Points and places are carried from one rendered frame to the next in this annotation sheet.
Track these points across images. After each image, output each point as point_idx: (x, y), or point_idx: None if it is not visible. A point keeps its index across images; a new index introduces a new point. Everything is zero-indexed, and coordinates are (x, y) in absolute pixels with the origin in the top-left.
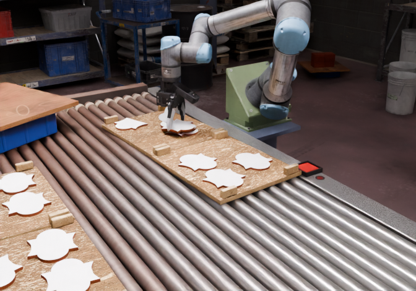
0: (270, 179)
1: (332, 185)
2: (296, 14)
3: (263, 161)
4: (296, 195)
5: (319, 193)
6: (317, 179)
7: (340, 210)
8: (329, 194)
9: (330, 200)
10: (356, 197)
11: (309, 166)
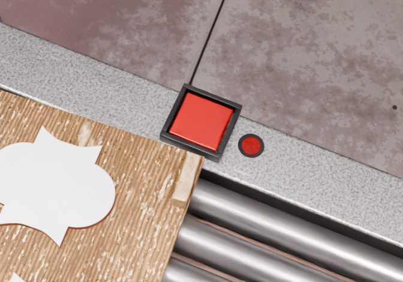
0: (155, 259)
1: (300, 168)
2: None
3: (83, 170)
4: (246, 272)
5: (296, 235)
6: (250, 160)
7: (378, 280)
8: (312, 213)
9: (339, 255)
10: (382, 198)
11: (203, 111)
